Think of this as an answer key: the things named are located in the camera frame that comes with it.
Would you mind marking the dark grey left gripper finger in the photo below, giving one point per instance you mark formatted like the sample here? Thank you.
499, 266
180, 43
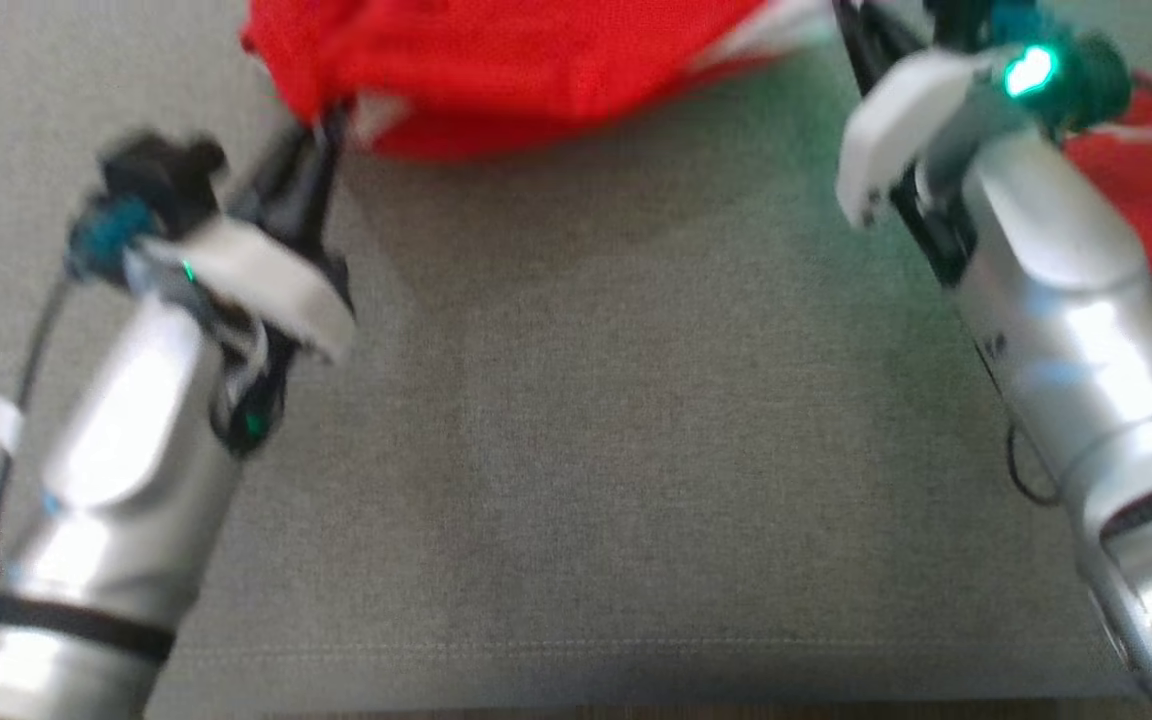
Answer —
281, 180
321, 200

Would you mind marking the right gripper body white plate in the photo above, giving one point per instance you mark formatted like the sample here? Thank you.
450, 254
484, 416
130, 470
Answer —
886, 130

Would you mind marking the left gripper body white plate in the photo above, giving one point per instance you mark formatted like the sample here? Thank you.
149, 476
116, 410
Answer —
256, 275

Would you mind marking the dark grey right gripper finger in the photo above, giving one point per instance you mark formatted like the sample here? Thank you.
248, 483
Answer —
871, 40

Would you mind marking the grey fabric sofa seat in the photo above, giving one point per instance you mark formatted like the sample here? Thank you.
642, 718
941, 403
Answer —
586, 450

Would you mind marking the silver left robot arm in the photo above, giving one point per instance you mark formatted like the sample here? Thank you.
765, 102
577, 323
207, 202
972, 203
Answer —
126, 480

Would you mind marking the red shorts with white panels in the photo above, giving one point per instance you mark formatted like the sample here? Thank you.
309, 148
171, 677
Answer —
536, 70

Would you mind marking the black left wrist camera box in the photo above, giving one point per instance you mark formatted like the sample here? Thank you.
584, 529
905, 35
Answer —
161, 175

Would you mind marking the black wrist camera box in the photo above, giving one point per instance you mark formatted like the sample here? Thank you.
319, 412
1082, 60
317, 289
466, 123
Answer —
161, 175
966, 20

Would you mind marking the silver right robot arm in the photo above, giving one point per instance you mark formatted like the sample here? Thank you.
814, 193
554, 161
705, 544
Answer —
1066, 280

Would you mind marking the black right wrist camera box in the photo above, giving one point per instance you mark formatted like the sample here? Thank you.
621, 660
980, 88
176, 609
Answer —
966, 20

